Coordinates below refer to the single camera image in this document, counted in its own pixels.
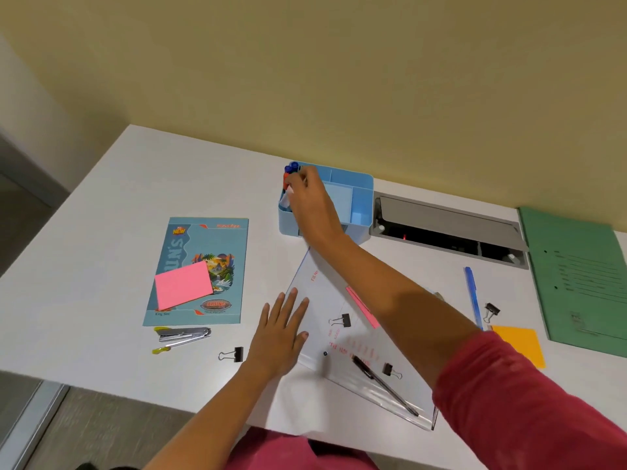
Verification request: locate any person's left hand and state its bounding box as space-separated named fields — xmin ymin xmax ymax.
xmin=243 ymin=288 xmax=310 ymax=377

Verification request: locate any person's right hand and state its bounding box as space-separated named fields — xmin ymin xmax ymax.
xmin=285 ymin=166 xmax=346 ymax=250

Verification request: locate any person's left forearm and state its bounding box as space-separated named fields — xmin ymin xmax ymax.
xmin=143 ymin=362 xmax=283 ymax=470

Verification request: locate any person's right forearm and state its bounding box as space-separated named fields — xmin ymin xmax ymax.
xmin=306 ymin=232 xmax=484 ymax=388

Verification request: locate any clear plastic file folder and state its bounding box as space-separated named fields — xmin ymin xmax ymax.
xmin=245 ymin=246 xmax=440 ymax=431

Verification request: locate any light blue desk organizer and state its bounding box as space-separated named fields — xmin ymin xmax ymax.
xmin=278 ymin=161 xmax=374 ymax=245

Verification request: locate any pink sticky note strip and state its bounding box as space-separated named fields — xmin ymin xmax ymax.
xmin=345 ymin=286 xmax=381 ymax=330

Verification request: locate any silver stapler with yellow ends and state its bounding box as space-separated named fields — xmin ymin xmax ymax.
xmin=152 ymin=326 xmax=212 ymax=356

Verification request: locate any black pen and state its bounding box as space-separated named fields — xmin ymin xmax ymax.
xmin=351 ymin=355 xmax=420 ymax=418

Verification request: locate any pink sticky note pad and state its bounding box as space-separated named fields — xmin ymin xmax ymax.
xmin=154 ymin=260 xmax=215 ymax=312

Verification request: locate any light blue illustrated notebook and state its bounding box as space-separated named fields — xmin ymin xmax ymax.
xmin=142 ymin=217 xmax=249 ymax=327

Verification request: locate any blue pen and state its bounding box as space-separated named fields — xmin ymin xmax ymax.
xmin=464 ymin=266 xmax=485 ymax=332

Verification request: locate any orange sticky note pad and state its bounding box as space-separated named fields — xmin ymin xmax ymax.
xmin=491 ymin=325 xmax=546 ymax=370

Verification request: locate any green paper file folder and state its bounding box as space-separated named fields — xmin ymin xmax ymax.
xmin=518 ymin=206 xmax=627 ymax=359

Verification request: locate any grey desk cable box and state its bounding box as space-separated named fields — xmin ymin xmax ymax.
xmin=369 ymin=191 xmax=530 ymax=270

